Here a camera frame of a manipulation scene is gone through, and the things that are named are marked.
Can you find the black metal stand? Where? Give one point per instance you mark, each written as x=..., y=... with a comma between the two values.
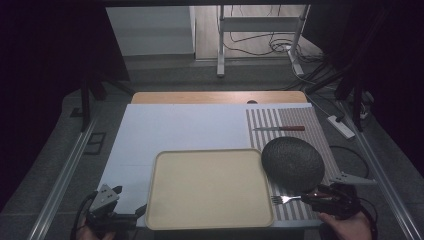
x=357, y=100
x=85, y=100

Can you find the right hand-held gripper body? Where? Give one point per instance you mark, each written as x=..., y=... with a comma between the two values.
x=345, y=200

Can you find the white table cover sheet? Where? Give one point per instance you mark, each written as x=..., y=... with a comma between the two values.
x=180, y=130

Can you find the white metal stand frame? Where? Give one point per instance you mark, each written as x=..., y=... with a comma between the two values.
x=220, y=40

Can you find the dark round plate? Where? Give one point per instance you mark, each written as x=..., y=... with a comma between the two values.
x=293, y=165

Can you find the aluminium floor rail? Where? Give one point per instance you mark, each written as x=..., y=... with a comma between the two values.
x=60, y=186
x=383, y=180

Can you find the white cabinet panel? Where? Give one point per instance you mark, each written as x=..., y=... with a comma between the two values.
x=150, y=31

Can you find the white power strip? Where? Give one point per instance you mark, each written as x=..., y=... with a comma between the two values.
x=340, y=126

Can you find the beige plastic tray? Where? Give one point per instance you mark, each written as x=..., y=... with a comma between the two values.
x=210, y=190

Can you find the person's left hand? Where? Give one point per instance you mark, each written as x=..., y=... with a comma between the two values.
x=87, y=233

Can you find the person's right hand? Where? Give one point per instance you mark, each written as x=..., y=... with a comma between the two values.
x=346, y=228

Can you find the striped placemat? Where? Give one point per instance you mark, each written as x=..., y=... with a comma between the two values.
x=300, y=116

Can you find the dark floor hatch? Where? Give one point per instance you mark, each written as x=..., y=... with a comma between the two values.
x=95, y=143

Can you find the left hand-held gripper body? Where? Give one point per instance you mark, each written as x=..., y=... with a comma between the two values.
x=104, y=199

